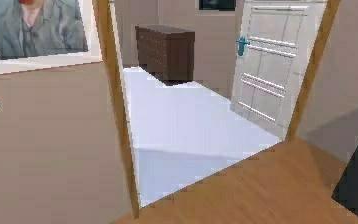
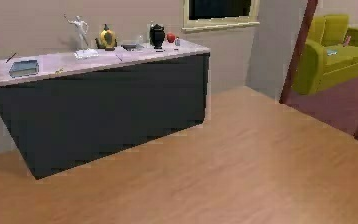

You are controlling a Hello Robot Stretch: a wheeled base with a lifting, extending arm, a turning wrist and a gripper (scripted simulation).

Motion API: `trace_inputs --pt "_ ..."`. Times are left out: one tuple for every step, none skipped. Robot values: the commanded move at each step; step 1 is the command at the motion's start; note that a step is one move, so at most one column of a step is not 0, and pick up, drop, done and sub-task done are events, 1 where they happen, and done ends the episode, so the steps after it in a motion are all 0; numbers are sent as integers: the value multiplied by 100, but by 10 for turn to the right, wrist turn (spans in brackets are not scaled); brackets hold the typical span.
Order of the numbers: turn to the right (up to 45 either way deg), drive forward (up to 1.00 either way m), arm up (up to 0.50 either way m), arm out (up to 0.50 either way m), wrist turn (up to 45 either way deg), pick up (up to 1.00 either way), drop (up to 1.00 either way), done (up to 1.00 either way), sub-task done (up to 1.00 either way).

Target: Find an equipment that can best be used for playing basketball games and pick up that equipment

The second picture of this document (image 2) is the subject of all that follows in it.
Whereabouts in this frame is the dark grey cabinet pale top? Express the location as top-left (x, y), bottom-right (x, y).
top-left (0, 38), bottom-right (211, 180)

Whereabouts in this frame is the cream framed window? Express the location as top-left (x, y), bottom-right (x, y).
top-left (181, 0), bottom-right (261, 33)

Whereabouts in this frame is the blue-grey book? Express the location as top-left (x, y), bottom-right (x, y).
top-left (8, 59), bottom-right (40, 78)

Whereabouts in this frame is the dark brown door frame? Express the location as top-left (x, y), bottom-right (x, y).
top-left (279, 0), bottom-right (358, 141)

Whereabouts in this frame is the black urn vase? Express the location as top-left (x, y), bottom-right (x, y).
top-left (149, 23), bottom-right (166, 50)

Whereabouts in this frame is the yellow-green sofa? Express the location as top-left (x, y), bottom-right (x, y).
top-left (291, 13), bottom-right (358, 96)

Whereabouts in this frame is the yellow and black ornament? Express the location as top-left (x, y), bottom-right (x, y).
top-left (94, 23), bottom-right (118, 52)

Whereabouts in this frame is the white human figure statue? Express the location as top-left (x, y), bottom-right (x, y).
top-left (63, 13), bottom-right (100, 60)

